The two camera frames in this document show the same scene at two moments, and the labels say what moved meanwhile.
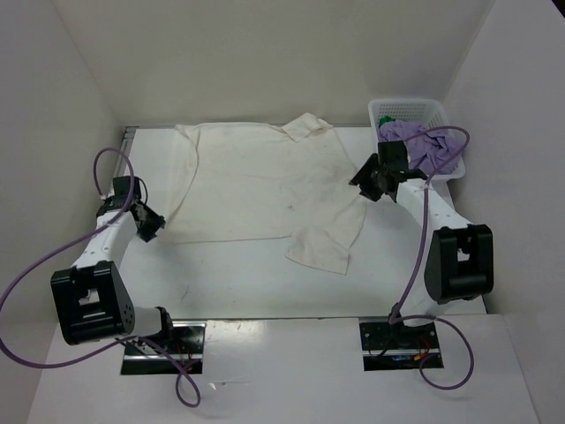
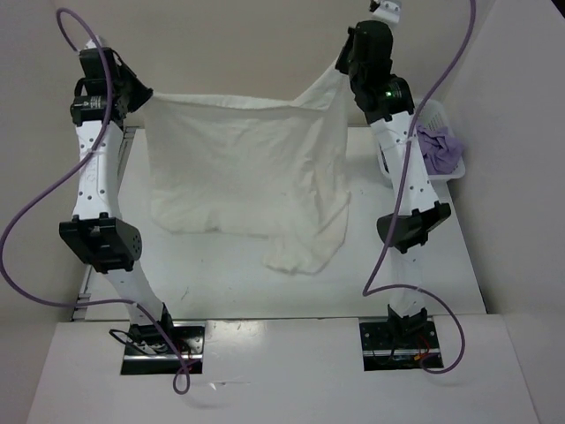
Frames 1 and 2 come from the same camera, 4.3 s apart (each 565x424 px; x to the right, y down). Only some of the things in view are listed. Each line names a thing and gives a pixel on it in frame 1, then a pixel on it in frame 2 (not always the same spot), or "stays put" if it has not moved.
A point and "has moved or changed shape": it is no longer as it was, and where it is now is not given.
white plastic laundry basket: x=429 y=113 stays put
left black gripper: x=156 y=222 -> x=142 y=92
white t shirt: x=252 y=181 has moved or changed shape
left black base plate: x=186 y=345 stays put
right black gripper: x=363 y=176 -> x=342 y=62
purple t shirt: x=436 y=150 stays put
